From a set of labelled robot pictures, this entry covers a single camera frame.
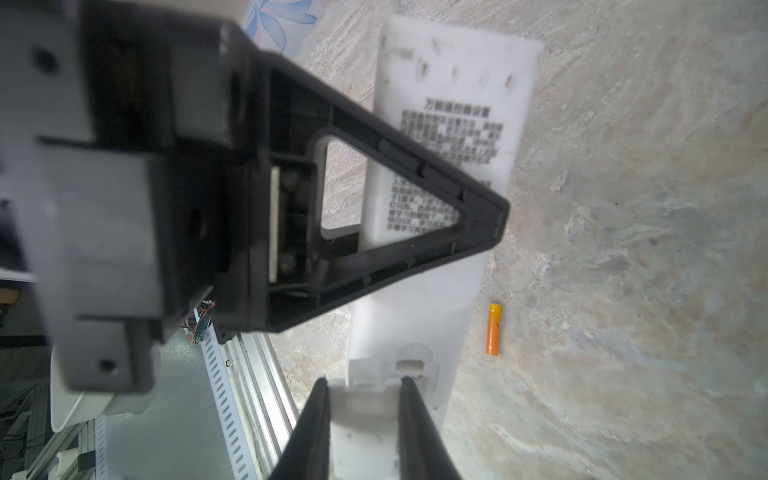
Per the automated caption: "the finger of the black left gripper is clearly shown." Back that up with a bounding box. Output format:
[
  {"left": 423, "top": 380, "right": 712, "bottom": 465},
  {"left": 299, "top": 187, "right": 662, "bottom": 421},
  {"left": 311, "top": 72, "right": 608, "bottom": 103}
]
[{"left": 209, "top": 50, "right": 511, "bottom": 334}]

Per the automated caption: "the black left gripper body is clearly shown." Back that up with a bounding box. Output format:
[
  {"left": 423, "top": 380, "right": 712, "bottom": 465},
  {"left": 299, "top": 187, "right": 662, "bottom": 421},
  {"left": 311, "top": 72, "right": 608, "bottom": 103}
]
[{"left": 1, "top": 1, "right": 257, "bottom": 393}]

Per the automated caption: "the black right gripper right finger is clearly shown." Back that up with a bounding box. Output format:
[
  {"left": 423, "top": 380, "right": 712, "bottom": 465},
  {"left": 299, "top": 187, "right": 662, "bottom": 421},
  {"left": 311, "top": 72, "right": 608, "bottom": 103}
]
[{"left": 398, "top": 377, "right": 461, "bottom": 480}]

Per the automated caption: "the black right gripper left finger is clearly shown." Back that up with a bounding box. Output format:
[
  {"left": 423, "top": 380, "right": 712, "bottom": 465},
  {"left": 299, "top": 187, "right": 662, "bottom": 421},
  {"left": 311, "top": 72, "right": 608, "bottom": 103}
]
[{"left": 268, "top": 378, "right": 331, "bottom": 480}]

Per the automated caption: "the white remote control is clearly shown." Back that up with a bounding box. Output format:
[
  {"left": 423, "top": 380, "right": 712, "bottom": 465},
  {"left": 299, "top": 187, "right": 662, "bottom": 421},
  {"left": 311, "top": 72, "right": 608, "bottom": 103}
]
[{"left": 329, "top": 16, "right": 544, "bottom": 479}]

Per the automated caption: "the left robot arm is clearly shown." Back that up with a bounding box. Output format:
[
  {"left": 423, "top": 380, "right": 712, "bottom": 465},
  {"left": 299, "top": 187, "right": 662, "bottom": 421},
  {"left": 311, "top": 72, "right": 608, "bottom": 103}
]
[{"left": 1, "top": 1, "right": 509, "bottom": 427}]

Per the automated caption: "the orange AA battery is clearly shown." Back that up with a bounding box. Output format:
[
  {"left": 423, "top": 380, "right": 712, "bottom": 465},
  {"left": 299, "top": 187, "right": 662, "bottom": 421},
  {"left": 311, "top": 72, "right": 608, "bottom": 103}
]
[{"left": 486, "top": 303, "right": 502, "bottom": 357}]

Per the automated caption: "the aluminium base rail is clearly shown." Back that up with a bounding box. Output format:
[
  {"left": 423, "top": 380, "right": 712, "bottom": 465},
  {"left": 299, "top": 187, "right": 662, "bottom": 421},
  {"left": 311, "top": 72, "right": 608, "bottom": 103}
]
[{"left": 187, "top": 308, "right": 298, "bottom": 479}]

